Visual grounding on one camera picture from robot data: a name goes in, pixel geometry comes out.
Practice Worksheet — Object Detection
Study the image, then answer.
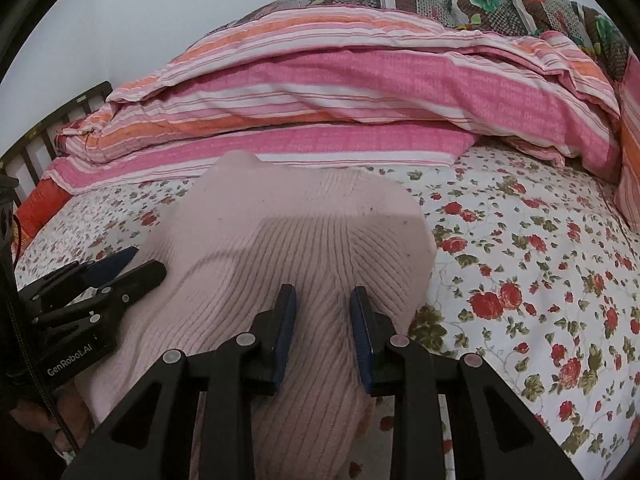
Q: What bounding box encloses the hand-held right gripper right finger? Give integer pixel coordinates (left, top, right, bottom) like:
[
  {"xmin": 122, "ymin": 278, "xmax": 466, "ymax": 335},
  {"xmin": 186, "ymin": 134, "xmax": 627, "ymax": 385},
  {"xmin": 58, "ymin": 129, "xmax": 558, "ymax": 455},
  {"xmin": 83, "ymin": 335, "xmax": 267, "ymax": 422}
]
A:
[{"xmin": 349, "ymin": 286, "xmax": 585, "ymax": 480}]

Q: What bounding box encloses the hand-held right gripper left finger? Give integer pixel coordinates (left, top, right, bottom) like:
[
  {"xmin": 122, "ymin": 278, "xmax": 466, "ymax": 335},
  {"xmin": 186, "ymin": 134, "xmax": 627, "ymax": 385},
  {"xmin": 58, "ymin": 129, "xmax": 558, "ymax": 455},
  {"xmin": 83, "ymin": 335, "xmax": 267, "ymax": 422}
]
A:
[{"xmin": 61, "ymin": 283, "xmax": 299, "ymax": 480}]

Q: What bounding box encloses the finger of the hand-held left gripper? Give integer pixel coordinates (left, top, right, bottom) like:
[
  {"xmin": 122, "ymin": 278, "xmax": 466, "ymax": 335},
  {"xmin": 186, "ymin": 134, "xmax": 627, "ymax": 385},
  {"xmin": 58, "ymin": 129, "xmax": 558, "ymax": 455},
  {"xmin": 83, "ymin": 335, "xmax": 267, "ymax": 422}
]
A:
[
  {"xmin": 19, "ymin": 245, "xmax": 142, "ymax": 312},
  {"xmin": 29, "ymin": 259, "xmax": 168, "ymax": 348}
]

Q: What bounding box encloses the pink knitted sweater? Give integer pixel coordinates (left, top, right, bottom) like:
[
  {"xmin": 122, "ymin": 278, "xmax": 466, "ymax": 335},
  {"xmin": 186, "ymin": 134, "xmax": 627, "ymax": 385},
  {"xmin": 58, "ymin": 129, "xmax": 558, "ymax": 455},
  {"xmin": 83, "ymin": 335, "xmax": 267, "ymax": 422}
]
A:
[{"xmin": 75, "ymin": 152, "xmax": 439, "ymax": 480}]

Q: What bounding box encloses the person's left hand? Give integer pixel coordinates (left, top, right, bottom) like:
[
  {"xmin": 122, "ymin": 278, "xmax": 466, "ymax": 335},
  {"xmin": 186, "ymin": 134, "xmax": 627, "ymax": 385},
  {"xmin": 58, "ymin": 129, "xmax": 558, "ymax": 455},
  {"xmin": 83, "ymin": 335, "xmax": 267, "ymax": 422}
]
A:
[{"xmin": 9, "ymin": 394, "xmax": 94, "ymax": 457}]

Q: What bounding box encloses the red orange pillow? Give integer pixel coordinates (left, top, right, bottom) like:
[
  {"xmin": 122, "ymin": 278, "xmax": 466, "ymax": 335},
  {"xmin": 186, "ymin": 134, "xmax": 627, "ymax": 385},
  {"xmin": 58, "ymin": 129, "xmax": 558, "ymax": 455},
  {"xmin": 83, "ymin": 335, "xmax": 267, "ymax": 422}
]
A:
[{"xmin": 13, "ymin": 178, "xmax": 72, "ymax": 242}]

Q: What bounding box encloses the dark wooden headboard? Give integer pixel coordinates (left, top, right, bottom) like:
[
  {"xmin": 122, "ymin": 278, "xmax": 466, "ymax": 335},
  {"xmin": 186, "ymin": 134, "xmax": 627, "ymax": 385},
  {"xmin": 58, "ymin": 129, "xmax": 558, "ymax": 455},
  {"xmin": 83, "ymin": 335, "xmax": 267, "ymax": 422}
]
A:
[{"xmin": 0, "ymin": 80, "xmax": 114, "ymax": 207}]

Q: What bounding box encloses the white floral bed sheet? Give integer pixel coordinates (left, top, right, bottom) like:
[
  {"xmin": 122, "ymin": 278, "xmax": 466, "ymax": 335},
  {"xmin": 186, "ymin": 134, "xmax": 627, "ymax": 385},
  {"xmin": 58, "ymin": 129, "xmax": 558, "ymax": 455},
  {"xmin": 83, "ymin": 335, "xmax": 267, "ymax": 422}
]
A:
[{"xmin": 14, "ymin": 147, "xmax": 640, "ymax": 480}]

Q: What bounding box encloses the pink orange striped quilt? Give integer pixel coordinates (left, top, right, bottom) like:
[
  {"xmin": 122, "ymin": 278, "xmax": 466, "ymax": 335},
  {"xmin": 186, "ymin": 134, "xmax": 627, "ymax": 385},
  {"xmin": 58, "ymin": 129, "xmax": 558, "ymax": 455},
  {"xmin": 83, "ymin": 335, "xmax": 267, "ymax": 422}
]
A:
[{"xmin": 42, "ymin": 6, "xmax": 640, "ymax": 227}]

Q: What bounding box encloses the patchwork floral blanket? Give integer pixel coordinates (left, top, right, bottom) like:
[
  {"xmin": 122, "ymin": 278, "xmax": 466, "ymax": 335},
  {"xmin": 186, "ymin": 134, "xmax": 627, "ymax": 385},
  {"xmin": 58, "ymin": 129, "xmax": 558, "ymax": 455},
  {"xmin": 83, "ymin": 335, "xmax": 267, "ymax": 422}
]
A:
[{"xmin": 276, "ymin": 0, "xmax": 633, "ymax": 84}]

